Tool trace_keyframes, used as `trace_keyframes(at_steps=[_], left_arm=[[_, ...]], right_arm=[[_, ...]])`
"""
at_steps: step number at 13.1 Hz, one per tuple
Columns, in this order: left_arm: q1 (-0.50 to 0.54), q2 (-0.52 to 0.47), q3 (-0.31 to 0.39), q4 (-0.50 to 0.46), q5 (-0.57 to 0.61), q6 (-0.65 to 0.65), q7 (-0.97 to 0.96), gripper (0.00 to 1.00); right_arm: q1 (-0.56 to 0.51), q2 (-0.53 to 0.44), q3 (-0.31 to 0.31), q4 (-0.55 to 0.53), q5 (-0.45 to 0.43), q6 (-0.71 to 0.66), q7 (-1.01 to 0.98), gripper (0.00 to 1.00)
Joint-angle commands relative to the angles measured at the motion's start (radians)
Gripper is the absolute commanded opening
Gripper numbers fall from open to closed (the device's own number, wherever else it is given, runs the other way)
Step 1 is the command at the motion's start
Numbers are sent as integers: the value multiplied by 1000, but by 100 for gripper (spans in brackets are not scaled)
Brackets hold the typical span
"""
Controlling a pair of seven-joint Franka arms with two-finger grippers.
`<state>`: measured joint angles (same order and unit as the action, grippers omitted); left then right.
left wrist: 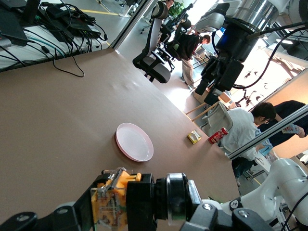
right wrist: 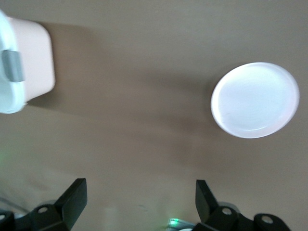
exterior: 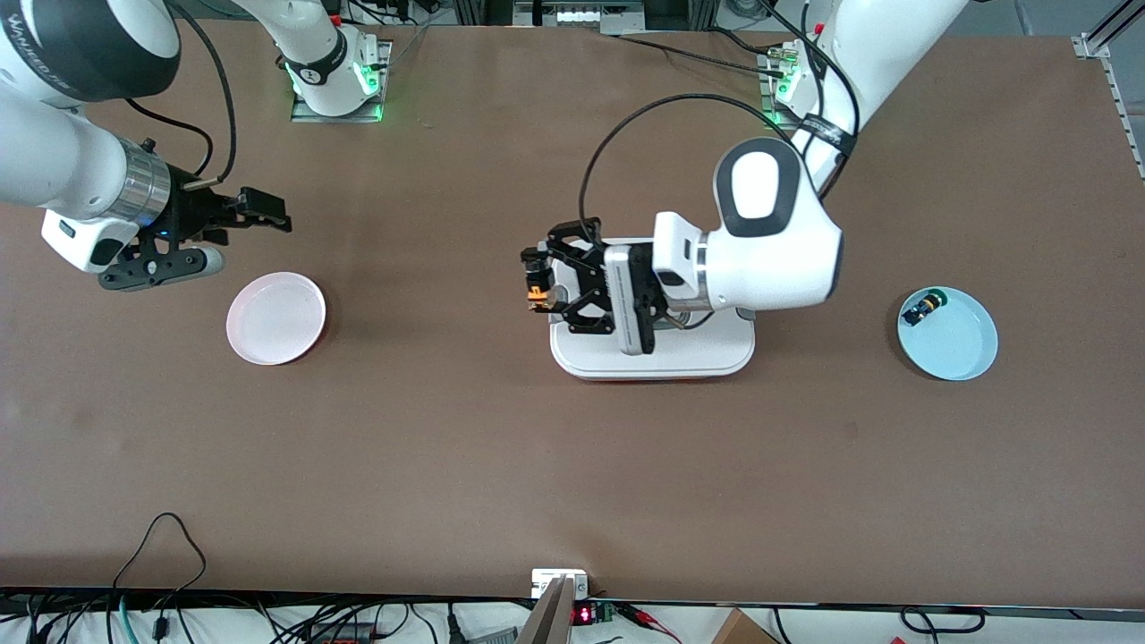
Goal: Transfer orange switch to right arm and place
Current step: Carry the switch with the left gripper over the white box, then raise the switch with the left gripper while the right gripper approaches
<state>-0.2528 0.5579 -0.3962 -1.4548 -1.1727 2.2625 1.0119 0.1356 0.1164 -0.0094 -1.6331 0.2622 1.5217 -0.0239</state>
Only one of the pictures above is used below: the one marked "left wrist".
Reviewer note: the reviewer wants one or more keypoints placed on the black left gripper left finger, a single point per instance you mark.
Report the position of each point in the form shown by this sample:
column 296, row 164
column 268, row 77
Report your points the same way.
column 60, row 219

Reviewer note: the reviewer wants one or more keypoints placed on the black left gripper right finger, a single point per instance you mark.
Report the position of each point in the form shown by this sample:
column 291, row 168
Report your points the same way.
column 240, row 223

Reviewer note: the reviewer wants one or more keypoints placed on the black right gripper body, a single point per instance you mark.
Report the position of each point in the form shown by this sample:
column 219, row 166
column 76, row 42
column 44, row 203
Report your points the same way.
column 235, row 43

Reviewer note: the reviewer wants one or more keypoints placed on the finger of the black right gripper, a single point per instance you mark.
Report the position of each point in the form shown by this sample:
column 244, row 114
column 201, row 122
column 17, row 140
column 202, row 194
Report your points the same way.
column 231, row 74
column 207, row 74

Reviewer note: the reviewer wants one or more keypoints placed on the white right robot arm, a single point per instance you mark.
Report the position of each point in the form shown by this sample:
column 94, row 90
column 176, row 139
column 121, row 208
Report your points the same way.
column 281, row 173

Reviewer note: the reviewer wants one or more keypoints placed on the person in black jacket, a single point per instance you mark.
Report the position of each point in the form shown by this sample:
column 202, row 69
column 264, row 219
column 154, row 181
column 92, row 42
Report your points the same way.
column 187, row 48

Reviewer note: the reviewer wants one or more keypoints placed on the chair with pale jacket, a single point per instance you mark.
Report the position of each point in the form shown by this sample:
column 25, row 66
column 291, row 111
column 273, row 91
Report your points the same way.
column 216, row 115

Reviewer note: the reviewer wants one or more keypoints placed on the grey mesh office chair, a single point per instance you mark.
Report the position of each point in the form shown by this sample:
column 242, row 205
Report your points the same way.
column 156, row 69

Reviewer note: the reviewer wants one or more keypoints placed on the person in white shirt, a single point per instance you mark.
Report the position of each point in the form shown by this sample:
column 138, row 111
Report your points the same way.
column 240, row 125

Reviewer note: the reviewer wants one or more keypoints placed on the black office chair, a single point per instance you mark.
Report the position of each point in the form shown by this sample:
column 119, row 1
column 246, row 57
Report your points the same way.
column 185, row 24

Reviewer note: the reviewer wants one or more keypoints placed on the red drink can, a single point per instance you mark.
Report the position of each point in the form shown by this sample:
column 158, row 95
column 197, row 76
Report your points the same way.
column 216, row 137

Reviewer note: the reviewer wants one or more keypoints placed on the yellow paper carton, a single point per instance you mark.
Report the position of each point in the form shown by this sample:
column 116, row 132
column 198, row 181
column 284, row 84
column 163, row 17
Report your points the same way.
column 193, row 138

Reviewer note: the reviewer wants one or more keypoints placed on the green potted plant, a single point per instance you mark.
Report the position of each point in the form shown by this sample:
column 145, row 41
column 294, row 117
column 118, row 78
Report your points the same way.
column 179, row 7

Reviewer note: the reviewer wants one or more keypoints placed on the person in dark sweater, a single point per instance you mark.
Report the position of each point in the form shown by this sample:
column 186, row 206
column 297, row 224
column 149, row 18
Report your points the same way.
column 291, row 107

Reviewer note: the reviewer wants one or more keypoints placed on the pink round plate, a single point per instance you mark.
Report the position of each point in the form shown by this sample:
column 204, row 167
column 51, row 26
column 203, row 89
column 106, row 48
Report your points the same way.
column 134, row 142

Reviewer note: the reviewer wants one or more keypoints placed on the black electronics box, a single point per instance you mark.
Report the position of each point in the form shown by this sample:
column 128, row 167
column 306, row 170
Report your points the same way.
column 81, row 26

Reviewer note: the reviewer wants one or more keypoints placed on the black charger brick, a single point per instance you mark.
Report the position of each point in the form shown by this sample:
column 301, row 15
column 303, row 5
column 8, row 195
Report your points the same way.
column 55, row 10

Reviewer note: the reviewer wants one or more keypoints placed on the black laptop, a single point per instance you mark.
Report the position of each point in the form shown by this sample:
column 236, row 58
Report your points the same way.
column 12, row 29

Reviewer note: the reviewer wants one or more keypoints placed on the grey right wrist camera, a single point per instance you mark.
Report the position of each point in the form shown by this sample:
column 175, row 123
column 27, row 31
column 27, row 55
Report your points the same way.
column 211, row 18

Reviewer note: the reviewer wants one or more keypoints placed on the aluminium frame profile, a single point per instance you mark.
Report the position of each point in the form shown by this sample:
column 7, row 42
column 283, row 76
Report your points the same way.
column 264, row 136

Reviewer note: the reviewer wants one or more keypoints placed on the aluminium frame post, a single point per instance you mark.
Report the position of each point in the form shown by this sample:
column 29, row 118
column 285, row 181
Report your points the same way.
column 131, row 24

